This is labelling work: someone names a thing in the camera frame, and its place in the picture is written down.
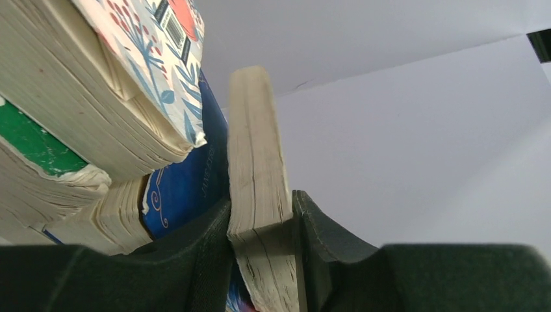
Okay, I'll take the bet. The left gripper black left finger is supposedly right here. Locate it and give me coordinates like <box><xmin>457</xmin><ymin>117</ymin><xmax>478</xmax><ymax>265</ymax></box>
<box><xmin>1</xmin><ymin>198</ymin><xmax>233</xmax><ymax>311</ymax></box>

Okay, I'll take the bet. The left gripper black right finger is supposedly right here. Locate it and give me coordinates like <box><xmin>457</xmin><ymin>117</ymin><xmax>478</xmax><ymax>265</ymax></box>
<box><xmin>292</xmin><ymin>190</ymin><xmax>550</xmax><ymax>311</ymax></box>

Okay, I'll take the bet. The green 65-storey treehouse book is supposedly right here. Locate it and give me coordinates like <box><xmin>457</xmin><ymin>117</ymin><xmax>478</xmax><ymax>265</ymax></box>
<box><xmin>227</xmin><ymin>66</ymin><xmax>300</xmax><ymax>311</ymax></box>

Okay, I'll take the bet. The blue orange sunset book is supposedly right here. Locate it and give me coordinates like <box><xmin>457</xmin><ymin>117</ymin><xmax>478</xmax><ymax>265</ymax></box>
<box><xmin>43</xmin><ymin>71</ymin><xmax>259</xmax><ymax>312</ymax></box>

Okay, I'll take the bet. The green 104-storey treehouse book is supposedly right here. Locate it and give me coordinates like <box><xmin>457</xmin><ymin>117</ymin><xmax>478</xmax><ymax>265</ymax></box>
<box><xmin>1</xmin><ymin>99</ymin><xmax>112</xmax><ymax>227</ymax></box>

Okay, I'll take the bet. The pink floral book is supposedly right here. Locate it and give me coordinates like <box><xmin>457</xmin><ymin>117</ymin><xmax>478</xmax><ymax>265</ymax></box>
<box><xmin>1</xmin><ymin>0</ymin><xmax>207</xmax><ymax>180</ymax></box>

